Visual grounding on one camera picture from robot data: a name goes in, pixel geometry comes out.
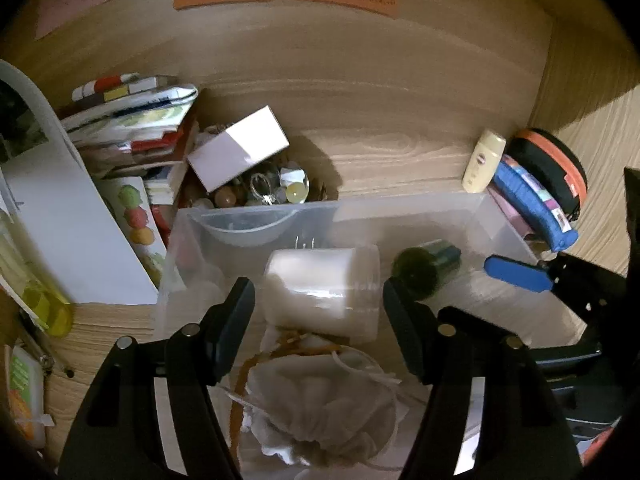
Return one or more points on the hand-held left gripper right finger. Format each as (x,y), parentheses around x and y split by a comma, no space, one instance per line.
(405,330)

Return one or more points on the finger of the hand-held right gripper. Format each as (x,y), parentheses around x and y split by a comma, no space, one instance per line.
(515,272)

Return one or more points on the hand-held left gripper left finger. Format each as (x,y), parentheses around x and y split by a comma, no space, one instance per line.
(232,330)

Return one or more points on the clear plastic storage bin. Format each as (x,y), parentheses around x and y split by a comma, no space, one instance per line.
(450,220)

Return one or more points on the wooden desktop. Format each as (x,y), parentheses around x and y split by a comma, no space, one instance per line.
(390,160)

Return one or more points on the pink notebook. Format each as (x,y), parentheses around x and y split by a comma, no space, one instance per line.
(510,212)

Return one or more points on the dark green bottle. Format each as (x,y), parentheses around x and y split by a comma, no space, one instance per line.
(425,267)

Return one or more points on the blue patchwork pencil case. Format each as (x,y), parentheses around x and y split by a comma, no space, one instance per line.
(525,195)

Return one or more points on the white cylindrical roll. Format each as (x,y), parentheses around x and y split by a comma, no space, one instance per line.
(320,285)

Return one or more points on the clear plastic bowl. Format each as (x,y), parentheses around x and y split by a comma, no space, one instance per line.
(250,235)

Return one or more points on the cream sunscreen bottle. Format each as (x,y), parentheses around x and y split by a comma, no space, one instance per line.
(482,160)

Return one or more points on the black and orange round case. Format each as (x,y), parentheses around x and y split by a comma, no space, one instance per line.
(560,160)

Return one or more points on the white fruit print book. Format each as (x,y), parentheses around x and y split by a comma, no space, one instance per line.
(135,220)

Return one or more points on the pile of beads and trinkets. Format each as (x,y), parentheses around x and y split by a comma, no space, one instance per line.
(292,187)

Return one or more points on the white cardboard box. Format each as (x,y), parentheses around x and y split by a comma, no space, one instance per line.
(235,150)

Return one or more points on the black pen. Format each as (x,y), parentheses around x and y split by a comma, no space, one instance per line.
(50,355)

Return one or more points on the yellow-green bottle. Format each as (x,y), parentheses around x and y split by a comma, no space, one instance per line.
(47,305)

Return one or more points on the white file holder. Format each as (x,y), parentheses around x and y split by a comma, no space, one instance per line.
(65,220)

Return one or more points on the green and orange packet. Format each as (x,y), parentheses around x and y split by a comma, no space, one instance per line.
(22,390)

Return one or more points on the stack of books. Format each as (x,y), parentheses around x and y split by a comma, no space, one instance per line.
(135,130)

